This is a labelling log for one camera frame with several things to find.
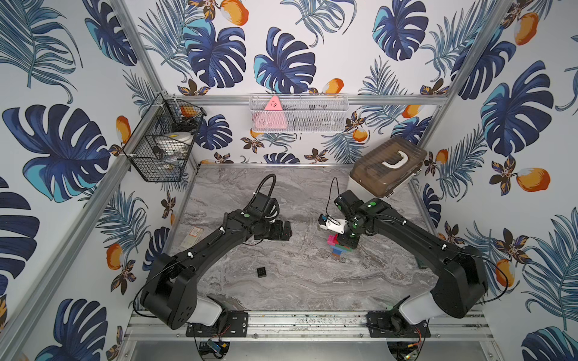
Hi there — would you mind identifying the light blue lego brick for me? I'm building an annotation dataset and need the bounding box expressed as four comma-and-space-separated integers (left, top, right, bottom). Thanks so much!
331, 246, 343, 255

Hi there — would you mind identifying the green lego brick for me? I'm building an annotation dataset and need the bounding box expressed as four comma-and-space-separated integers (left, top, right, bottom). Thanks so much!
335, 245, 353, 252

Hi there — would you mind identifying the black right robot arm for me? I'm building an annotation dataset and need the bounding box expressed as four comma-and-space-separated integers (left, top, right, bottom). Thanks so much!
334, 190, 489, 325

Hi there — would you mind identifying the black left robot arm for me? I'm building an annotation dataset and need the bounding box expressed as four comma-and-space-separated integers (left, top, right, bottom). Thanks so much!
138, 210, 293, 329

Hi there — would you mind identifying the brown lidded storage box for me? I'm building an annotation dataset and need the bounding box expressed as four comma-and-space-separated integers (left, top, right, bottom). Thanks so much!
347, 137, 427, 201

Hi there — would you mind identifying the pink triangle object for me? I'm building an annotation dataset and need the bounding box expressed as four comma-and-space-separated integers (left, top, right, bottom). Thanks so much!
252, 96, 287, 132

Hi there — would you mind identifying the white object in basket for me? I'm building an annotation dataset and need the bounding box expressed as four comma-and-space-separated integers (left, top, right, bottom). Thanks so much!
154, 132, 194, 156

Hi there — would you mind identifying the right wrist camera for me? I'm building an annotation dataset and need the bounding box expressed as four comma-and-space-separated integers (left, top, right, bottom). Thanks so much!
319, 214, 348, 234

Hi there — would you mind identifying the white wire shelf basket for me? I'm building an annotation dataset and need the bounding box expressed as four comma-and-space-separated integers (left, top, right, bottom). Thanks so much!
248, 94, 349, 133

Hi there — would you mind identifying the black wire basket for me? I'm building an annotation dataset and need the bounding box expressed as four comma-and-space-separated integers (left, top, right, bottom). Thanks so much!
122, 94, 206, 183

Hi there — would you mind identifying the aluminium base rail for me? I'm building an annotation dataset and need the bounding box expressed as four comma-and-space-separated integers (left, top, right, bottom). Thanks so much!
121, 309, 494, 342

